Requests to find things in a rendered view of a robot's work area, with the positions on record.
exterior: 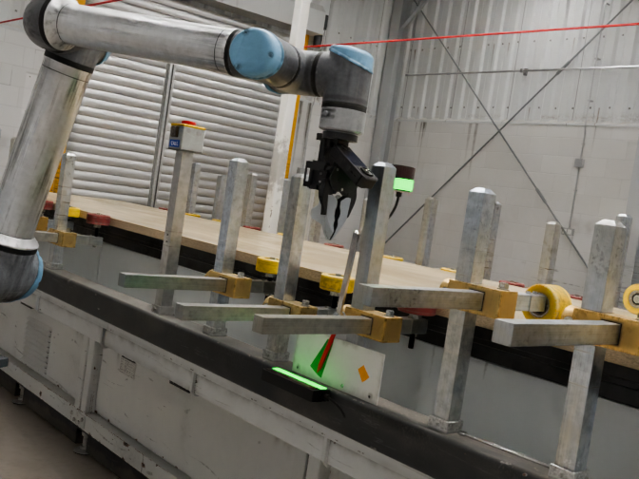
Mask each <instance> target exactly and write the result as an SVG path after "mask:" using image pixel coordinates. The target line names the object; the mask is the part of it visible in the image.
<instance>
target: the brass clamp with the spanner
mask: <svg viewBox="0 0 639 479"><path fill-rule="evenodd" d="M342 311H343V312H344V313H345V314H346V315H347V316H365V317H369V318H371V319H372V326H371V332H370V334H355V335H360V336H363V337H366V338H369V339H372V340H374V341H377V342H380V343H399V339H400V333H401V326H402V320H403V318H402V317H399V316H395V317H388V316H385V314H386V313H382V312H380V311H376V310H360V309H358V308H354V307H351V305H350V304H346V305H344V306H343V310H342Z"/></svg>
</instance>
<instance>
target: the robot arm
mask: <svg viewBox="0 0 639 479"><path fill-rule="evenodd" d="M23 26H24V30H25V32H26V34H27V36H28V38H29V39H30V40H31V42H32V43H34V44H35V45H36V46H38V47H40V48H43V49H45V53H44V60H43V63H42V65H41V67H40V70H39V73H38V76H37V79H36V82H35V85H34V87H33V90H32V92H31V95H30V98H29V103H28V106H27V108H26V111H25V114H24V117H23V120H22V123H21V125H20V128H19V131H18V133H17V136H16V139H15V142H14V145H13V148H12V151H11V153H10V157H9V160H8V163H7V166H6V169H5V172H4V175H3V177H2V180H1V182H0V303H1V302H2V303H8V302H14V301H16V300H20V299H23V298H26V297H28V296H30V295H31V294H32V293H33V292H34V291H35V290H36V289H37V287H38V286H39V285H38V284H39V282H40V281H41V279H42V276H43V261H42V258H41V257H40V256H39V252H38V251H37V249H38V247H39V244H38V242H37V240H36V238H35V237H34V233H35V230H36V227H37V224H38V221H39V220H40V217H41V214H42V211H43V209H44V206H45V203H46V200H47V197H48V193H49V190H50V188H51V185H52V183H53V180H54V177H55V174H56V171H57V169H58V166H59V163H60V161H61V158H62V156H63V153H64V150H65V147H66V145H67V142H68V137H69V134H70V132H71V129H72V127H73V124H74V121H75V119H76V116H77V113H78V110H79V107H80V105H81V102H82V100H83V97H84V94H85V92H86V89H87V84H88V82H89V79H90V76H91V75H92V74H93V71H94V69H95V67H96V66H98V65H101V64H102V63H103V62H105V61H106V60H107V59H108V58H109V56H110V54H111V52H112V53H118V54H123V55H127V56H133V57H138V58H144V59H148V60H153V61H159V62H164V63H169V64H174V65H180V66H185V67H194V68H199V69H205V70H210V71H215V72H220V73H225V74H228V75H230V76H235V77H239V78H244V79H249V80H254V81H258V82H261V83H263V84H264V85H265V87H266V88H267V89H268V90H269V91H271V92H275V93H277V94H293V95H303V96H313V97H322V104H321V114H320V119H319V128H320V129H321V130H325V131H322V133H317V138H316V140H319V141H320V145H319V157H318V160H317V161H315V160H313V161H312V162H311V161H306V166H305V172H304V178H303V185H302V186H307V187H308V188H309V189H316V190H319V204H318V205H317V206H315V207H313V208H312V209H311V212H310V216H311V218H312V219H313V220H315V221H317V222H319V223H320V224H321V225H322V230H323V234H324V236H325V238H326V239H327V240H332V239H333V238H334V237H335V236H336V234H337V233H338V232H339V230H340V229H341V227H342V226H343V224H344V223H345V222H346V219H347V218H349V216H350V213H351V211H352V209H353V207H354V205H355V202H356V199H357V188H358V187H360V188H364V189H365V188H368V189H372V188H373V186H374V185H375V183H376V182H377V180H378V178H377V177H376V176H375V175H374V174H373V172H372V171H371V170H370V169H369V168H368V167H367V166H366V165H365V164H364V163H363V162H362V161H361V160H360V158H359V157H358V156H357V155H356V154H355V153H354V152H353V151H352V149H351V148H350V147H348V145H349V143H357V142H358V136H360V135H363V132H364V127H365V120H366V110H367V105H368V98H369V92H370V85H371V80H372V74H374V72H373V65H374V58H373V56H372V55H371V54H370V53H369V52H367V51H365V50H362V49H359V48H353V47H349V46H344V45H332V46H331V47H330V48H329V50H330V52H323V51H312V50H301V49H298V48H296V47H294V46H292V45H291V44H289V43H287V42H285V41H283V40H282V39H280V38H279V37H277V36H276V35H275V34H273V33H272V32H270V31H269V30H266V29H260V28H249V29H228V28H222V27H216V26H209V25H204V24H198V23H191V22H186V21H180V20H173V19H167V18H162V17H155V16H149V15H143V14H138V13H131V12H125V11H119V10H108V9H102V8H95V7H90V6H84V5H79V4H78V3H77V1H76V0H31V1H30V2H29V3H28V5H27V6H26V8H25V11H24V14H23ZM307 168H310V171H309V178H308V181H307V180H306V174H307ZM337 192H340V194H341V195H342V196H341V195H336V196H335V197H334V196H333V194H336V193H337Z"/></svg>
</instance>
